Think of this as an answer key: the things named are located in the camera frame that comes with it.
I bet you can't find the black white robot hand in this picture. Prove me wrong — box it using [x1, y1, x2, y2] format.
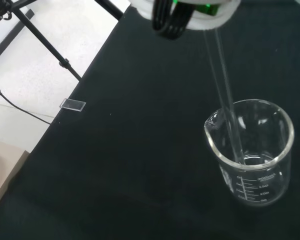
[129, 0, 242, 40]

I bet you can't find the clear glass beaker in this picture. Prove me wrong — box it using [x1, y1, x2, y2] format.
[203, 98, 295, 208]

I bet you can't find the black table cloth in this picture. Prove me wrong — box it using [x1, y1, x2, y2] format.
[0, 0, 300, 240]

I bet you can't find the black tripod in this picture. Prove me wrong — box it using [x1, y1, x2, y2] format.
[0, 0, 124, 82]

